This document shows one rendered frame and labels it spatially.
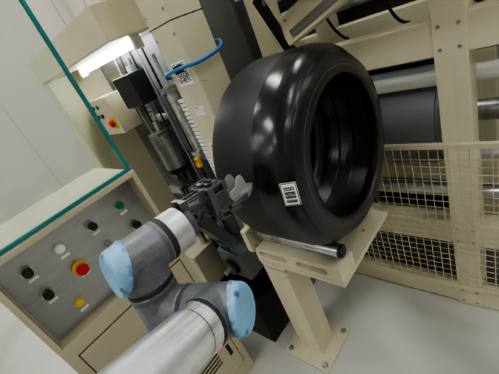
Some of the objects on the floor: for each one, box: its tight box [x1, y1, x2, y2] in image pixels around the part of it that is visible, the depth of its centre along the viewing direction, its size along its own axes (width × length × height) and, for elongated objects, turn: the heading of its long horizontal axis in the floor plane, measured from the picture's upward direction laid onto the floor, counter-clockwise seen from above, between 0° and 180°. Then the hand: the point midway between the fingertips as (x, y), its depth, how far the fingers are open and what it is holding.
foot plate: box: [285, 319, 351, 374], centre depth 171 cm, size 27×27×2 cm
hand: (249, 188), depth 78 cm, fingers closed
